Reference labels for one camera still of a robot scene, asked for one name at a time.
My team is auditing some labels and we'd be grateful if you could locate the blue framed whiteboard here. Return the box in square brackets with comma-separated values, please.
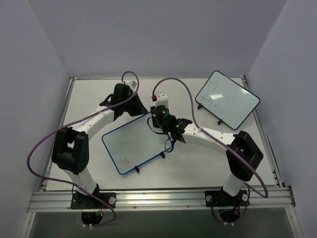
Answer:
[102, 113, 173, 175]

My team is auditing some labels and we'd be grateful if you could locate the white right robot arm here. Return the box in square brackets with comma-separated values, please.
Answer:
[150, 105, 268, 205]

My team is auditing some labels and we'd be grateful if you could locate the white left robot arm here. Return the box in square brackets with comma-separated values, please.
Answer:
[52, 81, 148, 208]

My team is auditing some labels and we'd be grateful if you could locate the black framed whiteboard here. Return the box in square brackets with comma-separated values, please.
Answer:
[195, 70, 261, 130]

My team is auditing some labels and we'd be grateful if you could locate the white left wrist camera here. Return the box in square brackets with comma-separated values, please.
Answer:
[127, 80, 138, 92]

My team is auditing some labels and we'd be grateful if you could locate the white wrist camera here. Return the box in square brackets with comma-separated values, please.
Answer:
[152, 92, 168, 108]
[127, 80, 138, 92]

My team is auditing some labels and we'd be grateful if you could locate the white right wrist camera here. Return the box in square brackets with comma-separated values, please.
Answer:
[152, 92, 168, 108]

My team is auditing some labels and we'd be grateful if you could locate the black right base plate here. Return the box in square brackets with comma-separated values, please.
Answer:
[204, 189, 250, 207]

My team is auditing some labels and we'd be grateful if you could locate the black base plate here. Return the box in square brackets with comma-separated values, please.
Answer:
[70, 191, 116, 210]
[204, 189, 250, 207]

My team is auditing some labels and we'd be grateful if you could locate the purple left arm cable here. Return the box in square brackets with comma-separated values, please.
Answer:
[26, 71, 140, 228]

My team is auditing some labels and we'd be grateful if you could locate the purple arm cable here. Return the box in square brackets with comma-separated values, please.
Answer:
[26, 71, 140, 228]
[151, 77, 269, 199]

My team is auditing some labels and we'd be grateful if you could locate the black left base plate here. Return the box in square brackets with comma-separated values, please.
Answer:
[70, 191, 116, 210]

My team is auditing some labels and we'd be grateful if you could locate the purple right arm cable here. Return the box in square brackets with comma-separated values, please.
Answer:
[151, 77, 269, 199]

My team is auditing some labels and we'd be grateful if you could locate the aluminium mounting rail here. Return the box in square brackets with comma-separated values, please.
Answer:
[27, 187, 295, 213]

